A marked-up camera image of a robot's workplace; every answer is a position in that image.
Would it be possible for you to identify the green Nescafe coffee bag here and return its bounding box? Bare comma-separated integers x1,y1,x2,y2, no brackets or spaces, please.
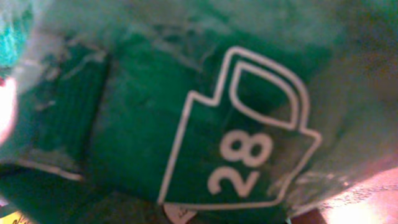
1,0,397,223

